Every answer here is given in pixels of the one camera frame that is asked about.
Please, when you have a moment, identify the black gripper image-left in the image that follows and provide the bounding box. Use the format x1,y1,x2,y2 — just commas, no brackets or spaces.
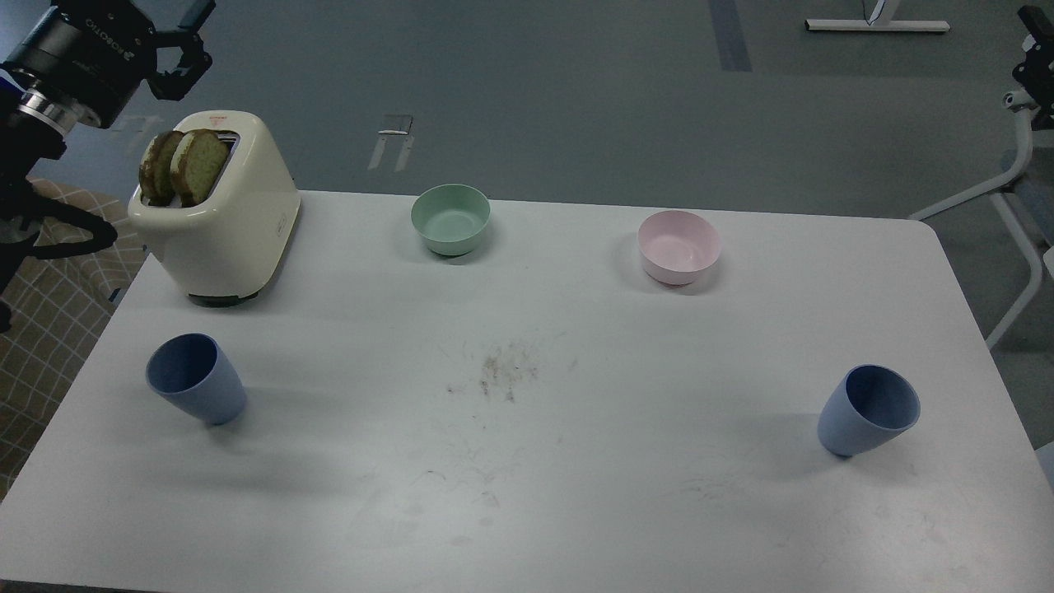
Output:
2,0,216,129

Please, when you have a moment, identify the blue cup image-left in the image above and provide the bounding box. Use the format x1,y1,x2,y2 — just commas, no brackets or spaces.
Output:
144,333,247,427

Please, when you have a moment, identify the blue cup image-right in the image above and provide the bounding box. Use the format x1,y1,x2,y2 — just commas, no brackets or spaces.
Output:
817,364,921,457

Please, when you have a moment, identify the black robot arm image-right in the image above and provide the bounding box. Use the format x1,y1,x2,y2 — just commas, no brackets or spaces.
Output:
1012,5,1053,120

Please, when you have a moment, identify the right toast slice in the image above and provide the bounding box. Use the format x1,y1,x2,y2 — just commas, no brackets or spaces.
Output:
170,130,230,207

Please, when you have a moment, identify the toast slice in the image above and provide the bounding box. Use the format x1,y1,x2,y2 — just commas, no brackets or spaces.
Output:
170,130,230,207
138,130,184,207

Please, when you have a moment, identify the left toast slice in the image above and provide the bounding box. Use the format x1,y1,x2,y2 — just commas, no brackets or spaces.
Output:
138,130,184,207

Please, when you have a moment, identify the cream white toaster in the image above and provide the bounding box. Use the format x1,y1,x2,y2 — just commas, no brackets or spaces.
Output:
128,111,301,307

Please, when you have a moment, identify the checkered beige cloth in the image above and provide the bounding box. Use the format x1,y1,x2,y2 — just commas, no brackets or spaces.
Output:
1,179,147,496

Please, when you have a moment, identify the green bowl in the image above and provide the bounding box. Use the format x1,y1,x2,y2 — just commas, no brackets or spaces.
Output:
410,184,491,258

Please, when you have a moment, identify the pink bowl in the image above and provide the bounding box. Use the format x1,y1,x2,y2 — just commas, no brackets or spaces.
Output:
637,210,723,286

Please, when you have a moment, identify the white desk foot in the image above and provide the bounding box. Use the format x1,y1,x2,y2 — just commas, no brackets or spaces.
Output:
803,1,951,35

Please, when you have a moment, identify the white chair frame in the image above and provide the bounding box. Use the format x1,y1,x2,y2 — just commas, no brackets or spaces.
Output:
910,88,1052,350

